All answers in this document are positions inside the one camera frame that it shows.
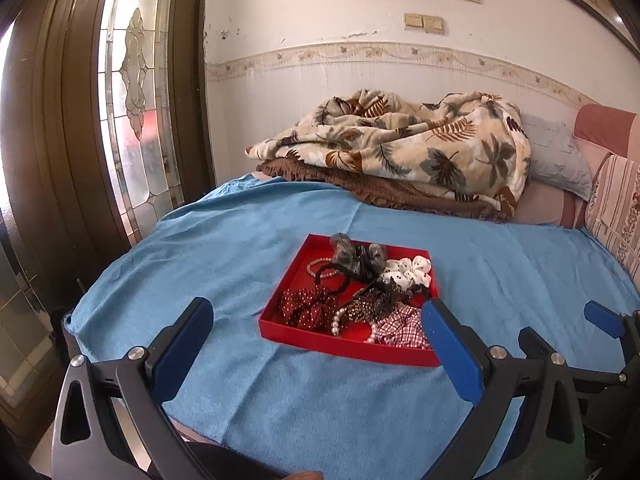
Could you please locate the red polka dot scrunchie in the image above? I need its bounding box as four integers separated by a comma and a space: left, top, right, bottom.
278, 287, 342, 331

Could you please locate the pink pearl bracelet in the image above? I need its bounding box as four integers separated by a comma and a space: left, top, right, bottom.
306, 257, 346, 281

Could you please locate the brown beaded scrunchie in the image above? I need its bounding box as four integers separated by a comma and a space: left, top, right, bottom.
342, 292, 386, 324

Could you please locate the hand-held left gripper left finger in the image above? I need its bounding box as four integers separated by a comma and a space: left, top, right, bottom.
50, 297, 215, 480

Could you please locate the red plaid scrunchie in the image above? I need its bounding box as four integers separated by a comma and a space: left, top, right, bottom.
375, 306, 432, 350

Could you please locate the striped floral cushion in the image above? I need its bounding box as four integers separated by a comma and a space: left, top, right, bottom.
582, 152, 640, 286

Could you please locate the red tray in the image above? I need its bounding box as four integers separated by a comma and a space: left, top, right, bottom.
258, 233, 442, 368

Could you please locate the brown wooden door frame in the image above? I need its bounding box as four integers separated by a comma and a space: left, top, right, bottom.
0, 0, 217, 436

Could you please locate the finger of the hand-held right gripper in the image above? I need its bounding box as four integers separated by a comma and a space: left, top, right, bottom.
584, 301, 640, 348

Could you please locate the leaf print blanket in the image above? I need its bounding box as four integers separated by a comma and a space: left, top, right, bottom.
245, 89, 532, 211

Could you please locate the white spotted scrunchie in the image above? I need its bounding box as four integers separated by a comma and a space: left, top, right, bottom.
382, 255, 432, 292

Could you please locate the grey furry scrunchie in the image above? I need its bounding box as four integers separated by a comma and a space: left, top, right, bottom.
329, 232, 388, 282

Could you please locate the stained glass door panel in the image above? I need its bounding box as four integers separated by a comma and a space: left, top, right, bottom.
97, 0, 183, 247

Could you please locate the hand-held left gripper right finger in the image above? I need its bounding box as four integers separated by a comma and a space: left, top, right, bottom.
421, 298, 587, 480

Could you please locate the dark hair tie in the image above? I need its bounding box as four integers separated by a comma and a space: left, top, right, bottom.
332, 272, 368, 297

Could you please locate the pink sofa cushion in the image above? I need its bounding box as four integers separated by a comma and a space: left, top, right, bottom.
573, 104, 640, 163

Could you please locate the grey blue pillow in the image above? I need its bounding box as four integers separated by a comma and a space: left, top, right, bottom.
520, 112, 594, 201

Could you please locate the brown ruffled blanket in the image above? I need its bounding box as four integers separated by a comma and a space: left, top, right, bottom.
256, 157, 511, 224

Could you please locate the blue bed sheet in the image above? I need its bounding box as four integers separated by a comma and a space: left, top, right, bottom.
65, 172, 640, 480

